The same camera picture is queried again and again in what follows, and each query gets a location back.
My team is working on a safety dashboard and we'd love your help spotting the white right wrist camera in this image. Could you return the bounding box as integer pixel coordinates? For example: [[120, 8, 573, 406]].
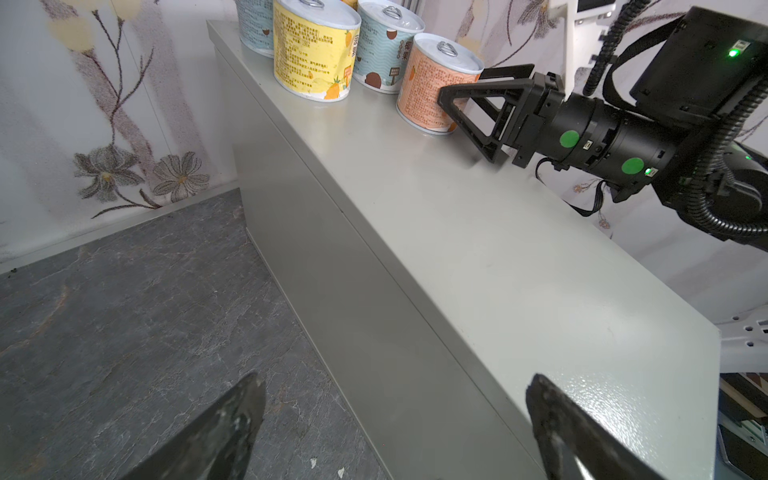
[[547, 0, 616, 95]]

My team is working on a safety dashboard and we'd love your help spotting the light blue labelled can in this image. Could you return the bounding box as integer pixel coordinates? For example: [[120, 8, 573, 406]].
[[235, 0, 274, 58]]

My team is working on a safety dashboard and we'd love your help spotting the brown labelled can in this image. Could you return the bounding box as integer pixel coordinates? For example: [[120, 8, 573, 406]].
[[396, 33, 485, 135]]

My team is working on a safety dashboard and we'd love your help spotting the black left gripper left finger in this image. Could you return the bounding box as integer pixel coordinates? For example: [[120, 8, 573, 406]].
[[124, 372, 266, 479]]

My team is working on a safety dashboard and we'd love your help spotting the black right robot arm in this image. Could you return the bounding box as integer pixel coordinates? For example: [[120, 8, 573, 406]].
[[438, 1, 767, 249]]

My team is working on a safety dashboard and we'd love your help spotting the black corrugated right cable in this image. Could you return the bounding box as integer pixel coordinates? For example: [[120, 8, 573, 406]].
[[581, 0, 768, 236]]

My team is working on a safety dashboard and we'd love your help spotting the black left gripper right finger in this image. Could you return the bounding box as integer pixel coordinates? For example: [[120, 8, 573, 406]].
[[526, 373, 661, 479]]

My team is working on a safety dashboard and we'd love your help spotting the yellow can with silver lid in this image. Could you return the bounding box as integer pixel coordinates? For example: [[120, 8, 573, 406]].
[[273, 0, 362, 103]]

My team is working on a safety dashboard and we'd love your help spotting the grey metal cabinet counter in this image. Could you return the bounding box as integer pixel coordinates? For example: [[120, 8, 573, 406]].
[[208, 21, 720, 479]]

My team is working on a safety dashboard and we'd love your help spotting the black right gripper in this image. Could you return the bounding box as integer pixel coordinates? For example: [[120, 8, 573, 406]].
[[438, 64, 564, 168]]

